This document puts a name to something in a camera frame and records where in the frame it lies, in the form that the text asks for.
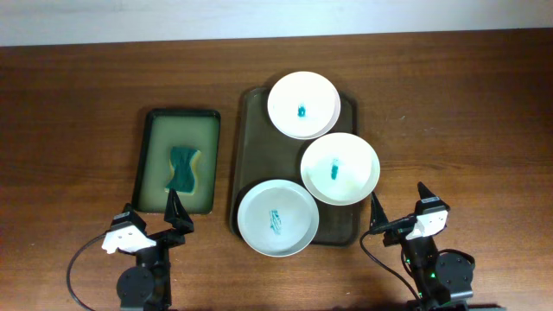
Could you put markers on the pale grey plate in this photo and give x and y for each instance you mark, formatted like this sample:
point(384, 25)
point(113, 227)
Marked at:
point(278, 218)

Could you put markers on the pinkish white plate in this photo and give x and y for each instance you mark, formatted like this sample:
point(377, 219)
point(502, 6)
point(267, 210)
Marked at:
point(303, 105)

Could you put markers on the green and yellow sponge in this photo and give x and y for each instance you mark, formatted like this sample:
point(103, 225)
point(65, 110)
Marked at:
point(183, 162)

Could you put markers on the small black water tray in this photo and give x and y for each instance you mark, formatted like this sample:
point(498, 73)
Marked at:
point(164, 129)

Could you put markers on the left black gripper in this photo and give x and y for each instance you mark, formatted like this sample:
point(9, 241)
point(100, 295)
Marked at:
point(181, 223)

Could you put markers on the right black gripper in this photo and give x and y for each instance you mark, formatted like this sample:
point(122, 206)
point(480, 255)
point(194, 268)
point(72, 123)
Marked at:
point(378, 216)

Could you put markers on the large dark serving tray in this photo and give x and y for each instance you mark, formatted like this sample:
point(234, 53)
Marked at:
point(264, 153)

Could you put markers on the cream white plate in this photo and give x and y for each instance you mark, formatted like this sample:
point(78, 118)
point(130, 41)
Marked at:
point(340, 169)

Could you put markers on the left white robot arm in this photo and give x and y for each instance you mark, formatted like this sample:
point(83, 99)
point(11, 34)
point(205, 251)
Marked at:
point(146, 285)

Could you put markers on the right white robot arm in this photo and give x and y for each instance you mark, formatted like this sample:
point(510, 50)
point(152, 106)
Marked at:
point(443, 278)

